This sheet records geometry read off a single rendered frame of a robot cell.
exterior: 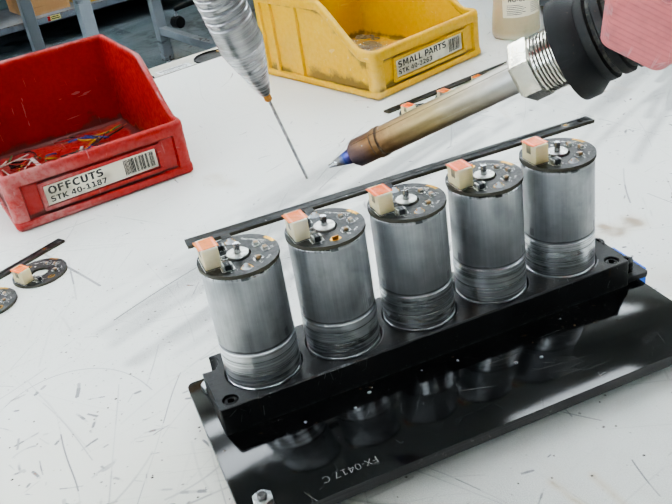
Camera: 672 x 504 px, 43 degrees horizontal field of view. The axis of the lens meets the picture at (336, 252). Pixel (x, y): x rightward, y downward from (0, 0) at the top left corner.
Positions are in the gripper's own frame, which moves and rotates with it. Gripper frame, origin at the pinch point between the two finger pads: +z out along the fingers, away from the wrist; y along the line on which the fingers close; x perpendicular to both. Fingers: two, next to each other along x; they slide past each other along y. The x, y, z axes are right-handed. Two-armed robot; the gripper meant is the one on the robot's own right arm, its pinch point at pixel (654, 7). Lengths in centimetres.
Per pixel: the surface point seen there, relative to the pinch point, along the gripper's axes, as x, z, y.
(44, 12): -217, 205, -293
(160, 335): -9.6, 19.9, -1.8
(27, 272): -17.4, 23.5, -4.2
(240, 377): -5.0, 14.5, 2.6
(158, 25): -137, 156, -249
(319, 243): -4.8, 10.1, 0.4
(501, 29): -5.4, 16.8, -38.8
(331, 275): -4.0, 10.9, 0.5
